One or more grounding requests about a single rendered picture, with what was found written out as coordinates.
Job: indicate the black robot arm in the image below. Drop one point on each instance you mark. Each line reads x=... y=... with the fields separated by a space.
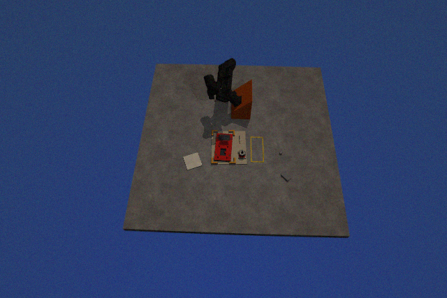
x=227 y=67

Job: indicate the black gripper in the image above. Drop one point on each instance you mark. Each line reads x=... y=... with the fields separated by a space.
x=221 y=93

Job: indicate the beige flat square tile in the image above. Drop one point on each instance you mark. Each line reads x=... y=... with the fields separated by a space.
x=192 y=161

